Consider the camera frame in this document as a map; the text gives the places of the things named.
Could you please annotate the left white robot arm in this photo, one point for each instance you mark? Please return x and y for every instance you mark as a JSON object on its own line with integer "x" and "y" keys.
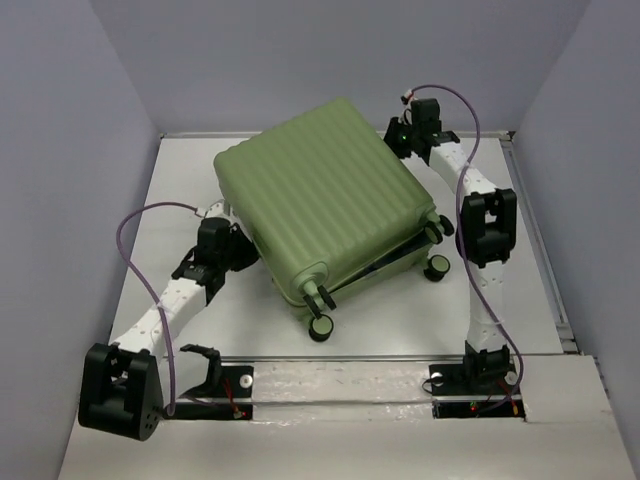
{"x": 129, "y": 385}

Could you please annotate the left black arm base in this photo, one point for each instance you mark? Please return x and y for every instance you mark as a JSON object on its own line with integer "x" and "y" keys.
{"x": 210, "y": 389}

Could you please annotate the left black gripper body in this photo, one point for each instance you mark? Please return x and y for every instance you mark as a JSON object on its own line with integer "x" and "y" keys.
{"x": 238, "y": 255}

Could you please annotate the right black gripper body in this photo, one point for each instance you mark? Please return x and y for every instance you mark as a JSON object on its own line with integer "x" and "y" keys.
{"x": 399, "y": 136}

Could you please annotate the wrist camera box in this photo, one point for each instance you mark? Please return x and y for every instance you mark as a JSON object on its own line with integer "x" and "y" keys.
{"x": 408, "y": 96}
{"x": 221, "y": 208}

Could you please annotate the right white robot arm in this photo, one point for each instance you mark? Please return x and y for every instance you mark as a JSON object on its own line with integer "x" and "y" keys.
{"x": 485, "y": 231}

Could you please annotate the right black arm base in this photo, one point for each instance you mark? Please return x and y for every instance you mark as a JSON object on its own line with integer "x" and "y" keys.
{"x": 455, "y": 397}

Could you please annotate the green hard-shell suitcase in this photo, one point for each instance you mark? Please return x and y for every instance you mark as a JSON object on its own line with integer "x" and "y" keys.
{"x": 329, "y": 207}

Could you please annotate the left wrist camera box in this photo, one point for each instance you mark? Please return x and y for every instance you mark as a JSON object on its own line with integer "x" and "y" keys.
{"x": 221, "y": 208}

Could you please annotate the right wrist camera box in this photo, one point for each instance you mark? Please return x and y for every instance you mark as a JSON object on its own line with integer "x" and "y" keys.
{"x": 408, "y": 96}

